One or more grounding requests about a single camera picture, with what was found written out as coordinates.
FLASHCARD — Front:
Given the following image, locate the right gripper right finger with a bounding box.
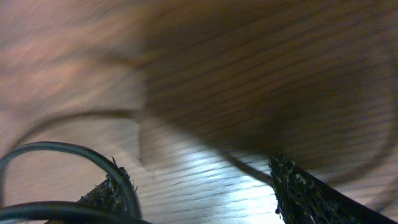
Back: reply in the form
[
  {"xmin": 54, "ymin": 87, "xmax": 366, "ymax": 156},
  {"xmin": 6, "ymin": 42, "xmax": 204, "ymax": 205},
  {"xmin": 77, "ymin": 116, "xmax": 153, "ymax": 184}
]
[{"xmin": 269, "ymin": 155, "xmax": 397, "ymax": 224}]

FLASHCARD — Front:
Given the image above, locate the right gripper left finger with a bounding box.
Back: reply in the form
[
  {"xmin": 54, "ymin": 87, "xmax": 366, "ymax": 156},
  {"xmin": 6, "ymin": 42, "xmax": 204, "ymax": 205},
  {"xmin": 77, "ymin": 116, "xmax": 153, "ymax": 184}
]
[{"xmin": 43, "ymin": 157, "xmax": 139, "ymax": 224}]

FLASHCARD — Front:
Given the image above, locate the black USB cable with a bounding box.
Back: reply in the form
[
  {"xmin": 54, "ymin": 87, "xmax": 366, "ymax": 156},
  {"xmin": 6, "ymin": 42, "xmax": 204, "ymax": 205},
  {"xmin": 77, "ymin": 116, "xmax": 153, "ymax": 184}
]
[
  {"xmin": 0, "ymin": 108, "xmax": 398, "ymax": 215},
  {"xmin": 0, "ymin": 141, "xmax": 153, "ymax": 224}
]

